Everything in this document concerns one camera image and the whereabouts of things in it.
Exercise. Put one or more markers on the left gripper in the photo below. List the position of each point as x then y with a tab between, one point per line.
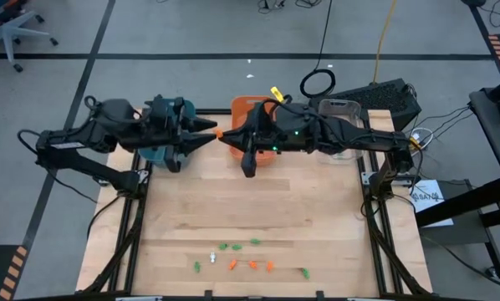
170	125

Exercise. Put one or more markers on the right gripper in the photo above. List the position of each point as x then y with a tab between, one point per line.
287	129

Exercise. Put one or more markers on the orange skeleton toy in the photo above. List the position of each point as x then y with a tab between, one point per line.
232	264
269	266
253	264
219	134

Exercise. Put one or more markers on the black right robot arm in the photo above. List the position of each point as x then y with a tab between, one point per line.
371	138

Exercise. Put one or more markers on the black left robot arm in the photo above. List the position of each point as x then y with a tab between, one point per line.
87	134

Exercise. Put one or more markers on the orange plastic bin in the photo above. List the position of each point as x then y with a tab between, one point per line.
239	106

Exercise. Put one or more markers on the teal plastic bin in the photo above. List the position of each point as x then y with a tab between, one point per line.
154	156

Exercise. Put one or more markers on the clear plastic bin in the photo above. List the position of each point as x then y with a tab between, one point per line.
342	109

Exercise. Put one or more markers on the black mesh computer case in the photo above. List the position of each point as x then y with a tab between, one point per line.
379	98

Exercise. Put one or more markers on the yellow power plug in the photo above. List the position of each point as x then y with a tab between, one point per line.
414	144

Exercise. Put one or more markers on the silver aluminium bar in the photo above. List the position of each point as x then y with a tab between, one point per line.
365	299
139	299

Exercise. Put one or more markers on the white printed paper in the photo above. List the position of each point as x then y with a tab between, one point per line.
425	205

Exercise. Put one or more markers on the grey office chair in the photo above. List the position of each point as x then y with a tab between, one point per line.
8	33

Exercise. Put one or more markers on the black side stand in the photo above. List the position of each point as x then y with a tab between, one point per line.
463	203

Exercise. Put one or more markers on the black desk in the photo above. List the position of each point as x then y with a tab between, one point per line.
496	146

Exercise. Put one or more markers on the black table frame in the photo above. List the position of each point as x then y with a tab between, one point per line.
216	111

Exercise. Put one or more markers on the silver mounting bracket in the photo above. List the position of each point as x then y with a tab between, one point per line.
143	175
366	178

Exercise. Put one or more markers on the black frame clip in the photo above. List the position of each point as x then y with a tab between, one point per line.
319	294
208	294

